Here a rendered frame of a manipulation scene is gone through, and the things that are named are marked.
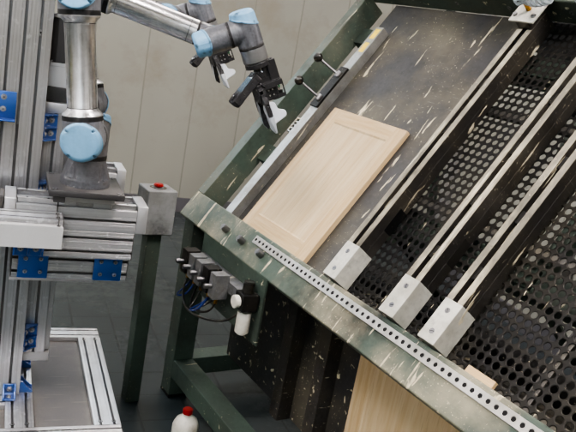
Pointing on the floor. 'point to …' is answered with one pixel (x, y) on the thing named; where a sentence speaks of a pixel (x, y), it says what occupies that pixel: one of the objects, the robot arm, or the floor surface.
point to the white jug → (185, 422)
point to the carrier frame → (261, 363)
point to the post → (141, 316)
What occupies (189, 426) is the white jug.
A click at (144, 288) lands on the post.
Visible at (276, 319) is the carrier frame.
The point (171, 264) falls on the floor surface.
